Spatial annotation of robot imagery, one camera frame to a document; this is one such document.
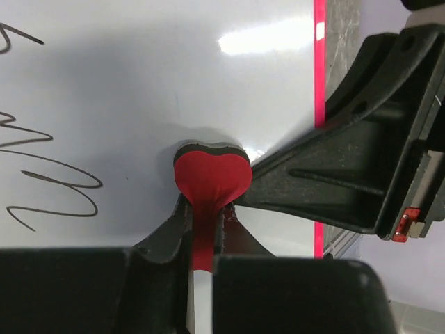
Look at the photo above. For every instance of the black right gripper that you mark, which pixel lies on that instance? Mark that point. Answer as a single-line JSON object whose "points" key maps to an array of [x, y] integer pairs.
{"points": [[376, 166]]}

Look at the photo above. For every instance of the red bone-shaped eraser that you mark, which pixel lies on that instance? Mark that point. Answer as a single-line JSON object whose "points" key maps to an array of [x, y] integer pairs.
{"points": [[210, 176]]}

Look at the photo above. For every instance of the red-framed whiteboard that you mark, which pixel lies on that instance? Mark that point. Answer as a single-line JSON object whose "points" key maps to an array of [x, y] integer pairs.
{"points": [[96, 97]]}

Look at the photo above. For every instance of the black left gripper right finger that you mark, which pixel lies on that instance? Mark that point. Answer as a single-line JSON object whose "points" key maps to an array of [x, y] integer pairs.
{"points": [[256, 292]]}

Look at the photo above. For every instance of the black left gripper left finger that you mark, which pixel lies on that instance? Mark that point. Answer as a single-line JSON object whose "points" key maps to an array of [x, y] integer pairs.
{"points": [[137, 289]]}

